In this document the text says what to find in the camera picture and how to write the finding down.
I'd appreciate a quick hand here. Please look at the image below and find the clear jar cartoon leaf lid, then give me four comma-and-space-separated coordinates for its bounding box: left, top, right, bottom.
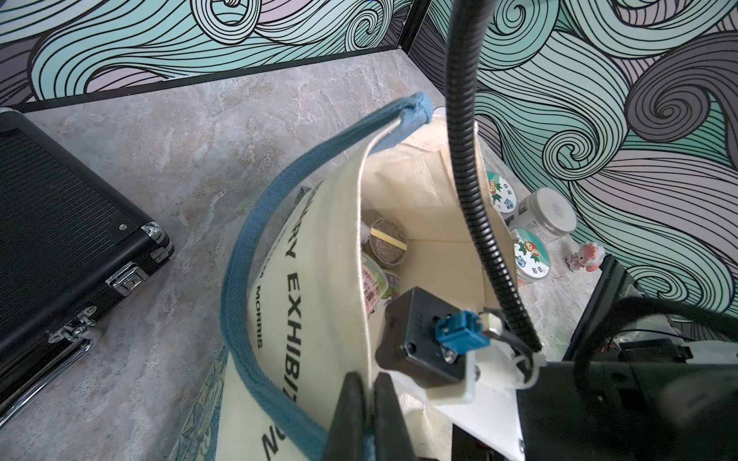
486, 171, 518, 220

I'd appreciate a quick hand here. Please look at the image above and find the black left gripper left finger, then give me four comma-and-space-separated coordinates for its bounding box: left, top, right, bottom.
321, 372, 365, 461

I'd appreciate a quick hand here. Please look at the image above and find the cream canvas tote bag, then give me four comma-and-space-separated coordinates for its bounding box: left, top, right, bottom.
169, 91, 520, 461

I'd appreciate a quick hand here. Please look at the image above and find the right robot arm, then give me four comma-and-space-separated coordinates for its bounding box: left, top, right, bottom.
430, 1, 737, 460

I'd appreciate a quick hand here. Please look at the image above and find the silver tin seed can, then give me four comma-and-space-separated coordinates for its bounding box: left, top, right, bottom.
507, 187, 578, 244

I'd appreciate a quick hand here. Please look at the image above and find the green lid seed jar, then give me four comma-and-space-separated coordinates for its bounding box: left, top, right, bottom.
511, 229, 552, 284

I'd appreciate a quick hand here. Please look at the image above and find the black ribbed hard case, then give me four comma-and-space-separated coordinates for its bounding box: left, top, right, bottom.
1, 108, 174, 423

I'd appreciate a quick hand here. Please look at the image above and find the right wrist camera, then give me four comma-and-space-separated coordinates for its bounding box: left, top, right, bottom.
374, 287, 491, 405

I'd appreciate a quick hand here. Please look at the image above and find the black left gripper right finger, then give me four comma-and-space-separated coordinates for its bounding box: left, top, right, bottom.
374, 373, 417, 461

